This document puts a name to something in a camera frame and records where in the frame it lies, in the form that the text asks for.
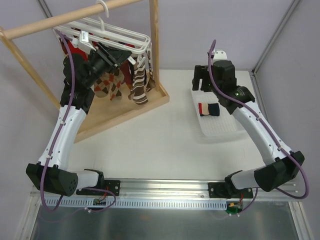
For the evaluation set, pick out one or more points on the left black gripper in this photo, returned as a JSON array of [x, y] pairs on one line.
[[110, 60]]

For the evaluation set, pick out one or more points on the wooden drying rack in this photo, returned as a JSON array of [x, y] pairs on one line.
[[103, 114]]

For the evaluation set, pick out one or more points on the white plastic clip hanger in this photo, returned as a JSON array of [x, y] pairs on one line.
[[112, 36]]

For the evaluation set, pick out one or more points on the brown white striped sock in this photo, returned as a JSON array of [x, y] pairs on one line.
[[142, 78]]

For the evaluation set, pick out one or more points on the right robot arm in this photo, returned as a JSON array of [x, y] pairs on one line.
[[281, 163]]

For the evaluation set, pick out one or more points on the red white striped sock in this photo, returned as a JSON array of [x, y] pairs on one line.
[[203, 109]]

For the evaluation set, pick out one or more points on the aluminium mounting rail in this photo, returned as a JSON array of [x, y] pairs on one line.
[[157, 194]]

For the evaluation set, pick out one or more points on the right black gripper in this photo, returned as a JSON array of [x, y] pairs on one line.
[[202, 69]]

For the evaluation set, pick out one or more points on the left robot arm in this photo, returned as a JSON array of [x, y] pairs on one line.
[[50, 174]]

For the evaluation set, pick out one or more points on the dark navy sock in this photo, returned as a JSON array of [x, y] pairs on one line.
[[214, 109]]

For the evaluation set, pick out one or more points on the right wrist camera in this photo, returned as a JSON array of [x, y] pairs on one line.
[[217, 55]]

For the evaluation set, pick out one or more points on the beige argyle sock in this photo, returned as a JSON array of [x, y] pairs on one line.
[[109, 84]]

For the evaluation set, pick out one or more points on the white plastic basket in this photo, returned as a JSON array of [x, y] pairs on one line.
[[224, 125]]

